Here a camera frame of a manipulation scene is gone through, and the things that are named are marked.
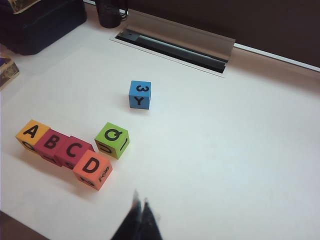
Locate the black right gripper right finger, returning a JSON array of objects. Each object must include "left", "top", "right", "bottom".
[{"left": 140, "top": 197, "right": 163, "bottom": 240}]

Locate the beige fabric block storage bag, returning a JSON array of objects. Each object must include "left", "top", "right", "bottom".
[{"left": 0, "top": 54, "right": 21, "bottom": 91}]

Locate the dark blue plastic case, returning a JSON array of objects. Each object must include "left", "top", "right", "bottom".
[{"left": 0, "top": 0, "right": 88, "bottom": 56}]

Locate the red foam block letter B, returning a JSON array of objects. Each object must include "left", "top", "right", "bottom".
[{"left": 34, "top": 128, "right": 70, "bottom": 167}]

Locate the grey metal cable tray lid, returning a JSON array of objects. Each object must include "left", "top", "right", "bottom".
[{"left": 126, "top": 11, "right": 236, "bottom": 63}]

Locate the orange foam block letter D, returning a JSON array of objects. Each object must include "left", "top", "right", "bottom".
[{"left": 72, "top": 149, "right": 113, "bottom": 192}]

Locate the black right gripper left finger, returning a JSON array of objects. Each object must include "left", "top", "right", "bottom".
[{"left": 112, "top": 189, "right": 143, "bottom": 240}]

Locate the red foam block letter C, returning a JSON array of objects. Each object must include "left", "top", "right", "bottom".
[{"left": 54, "top": 135, "right": 95, "bottom": 170}]

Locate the yellow foam block letter A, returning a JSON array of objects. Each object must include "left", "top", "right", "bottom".
[{"left": 15, "top": 119, "right": 51, "bottom": 151}]

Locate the blue foam block number 3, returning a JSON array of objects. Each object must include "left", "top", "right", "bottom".
[{"left": 128, "top": 80, "right": 152, "bottom": 111}]

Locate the desk cable slot frame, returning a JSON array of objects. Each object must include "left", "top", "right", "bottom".
[{"left": 109, "top": 29, "right": 229, "bottom": 79}]

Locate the green foam block letter Q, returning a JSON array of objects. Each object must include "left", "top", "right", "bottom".
[{"left": 94, "top": 121, "right": 131, "bottom": 160}]

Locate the beige patterned box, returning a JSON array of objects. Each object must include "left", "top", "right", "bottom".
[{"left": 7, "top": 0, "right": 42, "bottom": 13}]

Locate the black mug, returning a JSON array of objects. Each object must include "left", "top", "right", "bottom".
[{"left": 94, "top": 0, "right": 129, "bottom": 29}]

